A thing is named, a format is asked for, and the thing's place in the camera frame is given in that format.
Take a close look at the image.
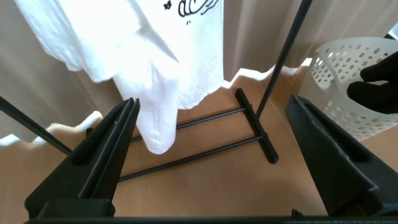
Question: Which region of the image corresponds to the white printed t-shirt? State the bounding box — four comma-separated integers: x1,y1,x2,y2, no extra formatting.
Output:
13,0,225,156

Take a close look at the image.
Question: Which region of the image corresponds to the white laundry basket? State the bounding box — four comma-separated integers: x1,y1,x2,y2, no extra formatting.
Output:
297,37,398,141

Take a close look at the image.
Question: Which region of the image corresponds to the beige curtain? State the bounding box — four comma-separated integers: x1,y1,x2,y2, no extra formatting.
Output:
0,0,398,144

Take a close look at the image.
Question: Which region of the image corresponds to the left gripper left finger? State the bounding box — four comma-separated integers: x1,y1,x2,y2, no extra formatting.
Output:
24,97,141,218

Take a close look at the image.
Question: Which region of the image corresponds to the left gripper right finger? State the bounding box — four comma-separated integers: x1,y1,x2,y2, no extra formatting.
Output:
284,93,398,217

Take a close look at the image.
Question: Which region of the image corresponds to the black clothes rack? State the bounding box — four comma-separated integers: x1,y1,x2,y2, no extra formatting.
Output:
0,0,313,184

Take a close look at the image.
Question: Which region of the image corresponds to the black garment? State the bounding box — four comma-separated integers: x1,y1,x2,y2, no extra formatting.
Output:
346,50,398,114

